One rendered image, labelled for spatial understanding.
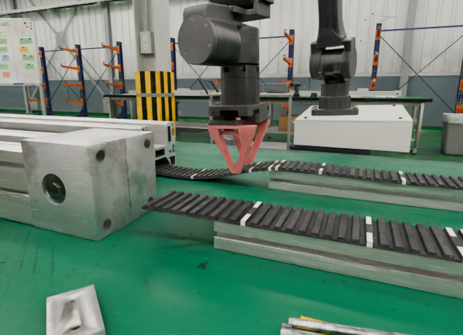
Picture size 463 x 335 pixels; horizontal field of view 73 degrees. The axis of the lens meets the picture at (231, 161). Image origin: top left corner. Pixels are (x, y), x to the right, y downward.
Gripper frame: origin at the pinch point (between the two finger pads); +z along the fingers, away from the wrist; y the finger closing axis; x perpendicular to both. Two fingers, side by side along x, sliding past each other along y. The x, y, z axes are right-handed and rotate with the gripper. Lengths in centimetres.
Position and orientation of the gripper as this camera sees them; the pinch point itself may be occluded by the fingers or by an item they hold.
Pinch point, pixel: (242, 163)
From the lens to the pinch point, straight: 49.1
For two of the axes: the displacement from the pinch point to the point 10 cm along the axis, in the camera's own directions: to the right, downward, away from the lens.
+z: 0.3, 9.7, 2.2
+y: -3.5, 2.2, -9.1
